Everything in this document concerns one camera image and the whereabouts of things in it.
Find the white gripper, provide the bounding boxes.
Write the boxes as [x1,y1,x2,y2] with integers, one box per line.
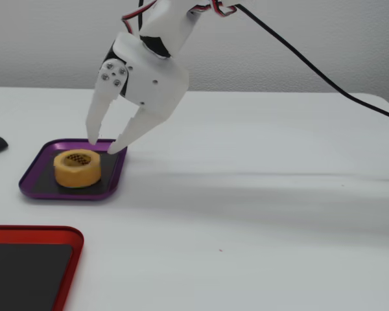
[85,32,189,155]

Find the yellow masking tape roll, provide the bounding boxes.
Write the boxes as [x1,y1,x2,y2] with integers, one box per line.
[53,148,102,189]

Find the purple metal dish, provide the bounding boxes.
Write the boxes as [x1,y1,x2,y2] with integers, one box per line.
[18,138,128,202]

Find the red metal dish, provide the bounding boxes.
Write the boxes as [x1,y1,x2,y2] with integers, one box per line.
[0,225,85,311]

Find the red white black servo wires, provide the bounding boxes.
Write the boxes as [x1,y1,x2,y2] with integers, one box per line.
[187,0,238,18]
[121,0,158,35]

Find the black cable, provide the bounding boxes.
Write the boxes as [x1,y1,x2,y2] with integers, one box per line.
[233,3,389,123]

